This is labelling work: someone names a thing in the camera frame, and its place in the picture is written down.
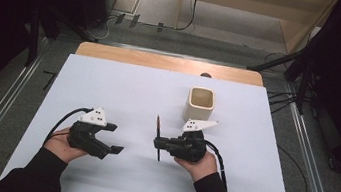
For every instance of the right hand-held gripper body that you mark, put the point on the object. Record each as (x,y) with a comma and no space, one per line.
(190,146)

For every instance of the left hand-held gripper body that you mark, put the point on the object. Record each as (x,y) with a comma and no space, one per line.
(87,138)

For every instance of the black pencil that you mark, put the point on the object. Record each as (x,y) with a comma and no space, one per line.
(158,126)

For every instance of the person's right hand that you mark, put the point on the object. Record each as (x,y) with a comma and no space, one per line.
(198,169)

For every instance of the person's left hand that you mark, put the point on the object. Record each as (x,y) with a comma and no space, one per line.
(62,146)

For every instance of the beige square cup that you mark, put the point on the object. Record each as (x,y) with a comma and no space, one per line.
(198,106)

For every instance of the white board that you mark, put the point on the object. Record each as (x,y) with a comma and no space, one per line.
(145,92)

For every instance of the wooden table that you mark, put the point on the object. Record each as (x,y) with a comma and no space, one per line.
(163,62)

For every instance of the black metal stand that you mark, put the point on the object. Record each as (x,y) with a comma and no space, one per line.
(35,40)
(302,77)

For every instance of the light wooden furniture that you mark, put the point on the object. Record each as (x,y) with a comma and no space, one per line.
(248,9)

